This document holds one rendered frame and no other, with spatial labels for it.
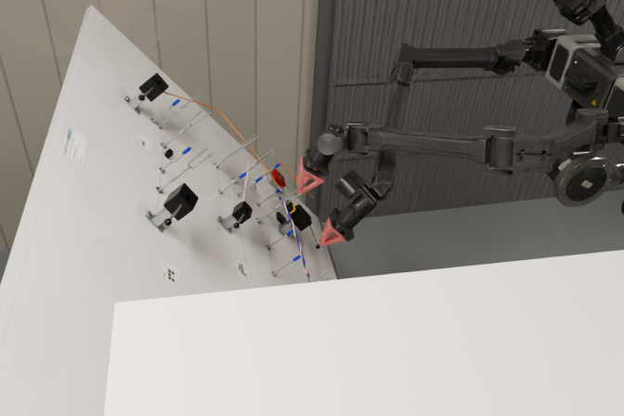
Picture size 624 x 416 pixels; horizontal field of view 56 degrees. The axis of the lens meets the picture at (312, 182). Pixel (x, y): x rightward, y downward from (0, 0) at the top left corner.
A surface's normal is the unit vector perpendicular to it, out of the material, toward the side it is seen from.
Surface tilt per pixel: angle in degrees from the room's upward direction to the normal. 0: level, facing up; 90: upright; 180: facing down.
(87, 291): 51
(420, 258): 0
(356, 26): 90
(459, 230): 0
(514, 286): 0
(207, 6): 90
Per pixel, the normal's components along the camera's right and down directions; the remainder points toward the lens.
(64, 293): 0.79, -0.56
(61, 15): 0.22, 0.59
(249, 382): 0.06, -0.80
